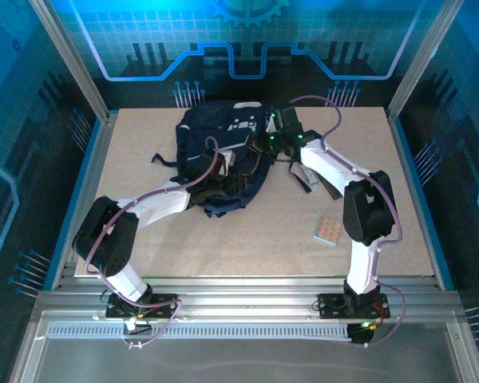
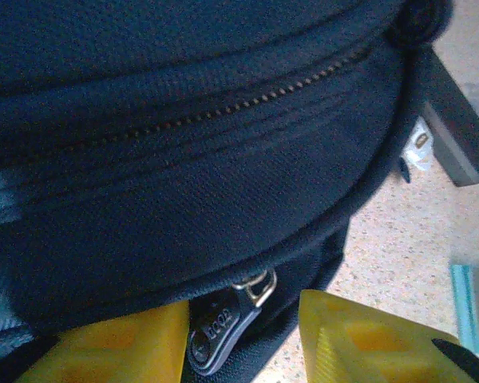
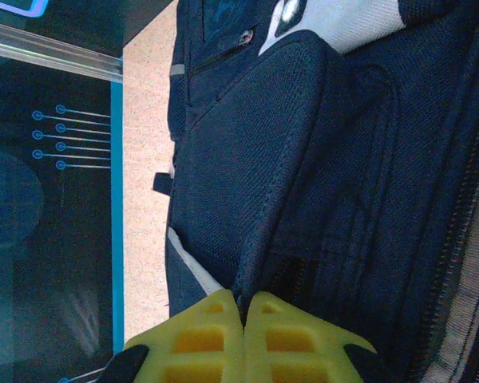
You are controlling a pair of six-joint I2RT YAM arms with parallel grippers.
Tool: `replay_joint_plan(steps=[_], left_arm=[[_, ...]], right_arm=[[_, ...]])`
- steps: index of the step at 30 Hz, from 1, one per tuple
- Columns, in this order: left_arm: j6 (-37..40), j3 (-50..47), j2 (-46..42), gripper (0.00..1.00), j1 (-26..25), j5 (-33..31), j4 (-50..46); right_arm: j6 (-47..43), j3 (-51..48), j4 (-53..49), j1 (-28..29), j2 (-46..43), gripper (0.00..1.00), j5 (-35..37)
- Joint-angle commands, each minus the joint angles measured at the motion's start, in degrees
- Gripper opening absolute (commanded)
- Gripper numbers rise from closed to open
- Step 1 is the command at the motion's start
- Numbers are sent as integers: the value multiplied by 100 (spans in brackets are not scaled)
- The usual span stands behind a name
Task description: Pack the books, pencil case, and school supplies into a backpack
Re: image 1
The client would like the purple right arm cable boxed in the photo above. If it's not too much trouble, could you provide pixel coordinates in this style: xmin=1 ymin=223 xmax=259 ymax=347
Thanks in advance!
xmin=289 ymin=94 xmax=407 ymax=349

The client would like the slotted grey cable duct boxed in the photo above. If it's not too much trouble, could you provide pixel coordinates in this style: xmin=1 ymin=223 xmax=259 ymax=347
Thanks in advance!
xmin=46 ymin=323 xmax=354 ymax=341

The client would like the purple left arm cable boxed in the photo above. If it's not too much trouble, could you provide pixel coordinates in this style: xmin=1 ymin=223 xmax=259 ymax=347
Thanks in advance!
xmin=83 ymin=136 xmax=223 ymax=350

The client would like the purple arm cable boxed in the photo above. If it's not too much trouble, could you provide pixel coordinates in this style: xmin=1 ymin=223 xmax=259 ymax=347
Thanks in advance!
xmin=289 ymin=94 xmax=407 ymax=349
xmin=83 ymin=136 xmax=223 ymax=350

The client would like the aluminium mounting rail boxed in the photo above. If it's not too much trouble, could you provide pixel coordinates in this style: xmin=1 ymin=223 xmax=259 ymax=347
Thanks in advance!
xmin=35 ymin=274 xmax=466 ymax=320

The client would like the grey metal panel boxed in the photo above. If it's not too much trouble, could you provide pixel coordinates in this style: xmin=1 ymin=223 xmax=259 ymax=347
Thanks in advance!
xmin=7 ymin=310 xmax=479 ymax=383

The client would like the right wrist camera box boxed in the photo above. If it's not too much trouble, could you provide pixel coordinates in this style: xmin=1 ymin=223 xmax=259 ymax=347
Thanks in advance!
xmin=265 ymin=104 xmax=303 ymax=135

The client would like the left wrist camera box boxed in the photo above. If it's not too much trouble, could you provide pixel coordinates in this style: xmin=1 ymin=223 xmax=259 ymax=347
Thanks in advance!
xmin=217 ymin=149 xmax=237 ymax=177

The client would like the blue table edge strip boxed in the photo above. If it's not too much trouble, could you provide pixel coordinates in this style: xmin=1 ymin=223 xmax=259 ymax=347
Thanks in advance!
xmin=43 ymin=111 xmax=119 ymax=290
xmin=389 ymin=115 xmax=456 ymax=290

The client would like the black controller box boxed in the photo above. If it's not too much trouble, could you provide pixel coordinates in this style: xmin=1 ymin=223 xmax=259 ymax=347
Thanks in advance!
xmin=346 ymin=321 xmax=375 ymax=346

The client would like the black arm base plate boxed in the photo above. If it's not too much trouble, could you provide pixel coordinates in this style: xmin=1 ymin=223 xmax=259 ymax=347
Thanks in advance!
xmin=317 ymin=293 xmax=391 ymax=319
xmin=105 ymin=293 xmax=181 ymax=319

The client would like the navy blue backpack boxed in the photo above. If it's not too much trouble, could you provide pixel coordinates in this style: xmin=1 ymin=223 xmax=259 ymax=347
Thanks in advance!
xmin=151 ymin=100 xmax=317 ymax=219

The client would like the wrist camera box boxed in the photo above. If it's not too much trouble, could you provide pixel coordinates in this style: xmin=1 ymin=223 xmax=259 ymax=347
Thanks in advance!
xmin=265 ymin=104 xmax=303 ymax=135
xmin=217 ymin=149 xmax=237 ymax=177

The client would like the aluminium frame post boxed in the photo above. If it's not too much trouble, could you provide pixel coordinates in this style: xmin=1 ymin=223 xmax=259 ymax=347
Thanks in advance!
xmin=386 ymin=0 xmax=466 ymax=120
xmin=28 ymin=0 xmax=112 ymax=123

